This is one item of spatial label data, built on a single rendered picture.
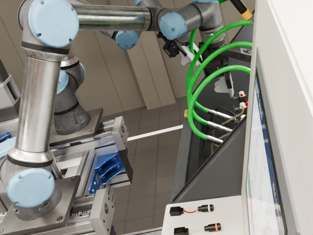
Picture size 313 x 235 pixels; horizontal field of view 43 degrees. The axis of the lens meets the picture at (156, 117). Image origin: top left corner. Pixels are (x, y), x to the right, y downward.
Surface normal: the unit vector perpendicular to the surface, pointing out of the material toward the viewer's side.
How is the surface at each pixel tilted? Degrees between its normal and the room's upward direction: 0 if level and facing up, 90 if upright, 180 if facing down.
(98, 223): 90
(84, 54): 90
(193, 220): 0
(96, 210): 0
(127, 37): 90
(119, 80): 90
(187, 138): 0
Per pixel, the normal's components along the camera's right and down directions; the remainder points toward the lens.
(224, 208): -0.29, -0.84
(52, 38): 0.52, 0.14
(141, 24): 0.44, 0.65
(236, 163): -0.15, 0.50
